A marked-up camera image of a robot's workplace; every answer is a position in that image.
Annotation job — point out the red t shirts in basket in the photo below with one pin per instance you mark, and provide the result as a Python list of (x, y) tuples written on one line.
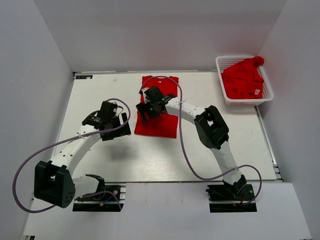
[(242, 80)]

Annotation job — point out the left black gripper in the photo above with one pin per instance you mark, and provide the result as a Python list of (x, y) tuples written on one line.
[(124, 130)]

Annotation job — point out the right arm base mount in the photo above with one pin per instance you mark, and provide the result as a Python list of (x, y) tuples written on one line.
[(222, 201)]

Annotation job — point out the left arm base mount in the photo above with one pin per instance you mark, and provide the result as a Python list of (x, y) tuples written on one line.
[(103, 203)]

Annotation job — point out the red t shirt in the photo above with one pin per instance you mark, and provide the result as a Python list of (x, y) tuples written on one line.
[(164, 125)]

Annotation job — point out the white plastic basket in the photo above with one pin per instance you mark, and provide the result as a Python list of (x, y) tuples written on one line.
[(223, 62)]

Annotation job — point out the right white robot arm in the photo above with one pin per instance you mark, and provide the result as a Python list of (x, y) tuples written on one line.
[(211, 128)]

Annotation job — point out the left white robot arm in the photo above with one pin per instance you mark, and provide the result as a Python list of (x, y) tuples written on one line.
[(53, 180)]

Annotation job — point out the black label sticker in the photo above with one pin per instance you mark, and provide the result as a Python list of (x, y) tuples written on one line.
[(83, 77)]

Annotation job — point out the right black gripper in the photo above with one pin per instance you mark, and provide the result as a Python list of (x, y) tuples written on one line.
[(142, 108)]

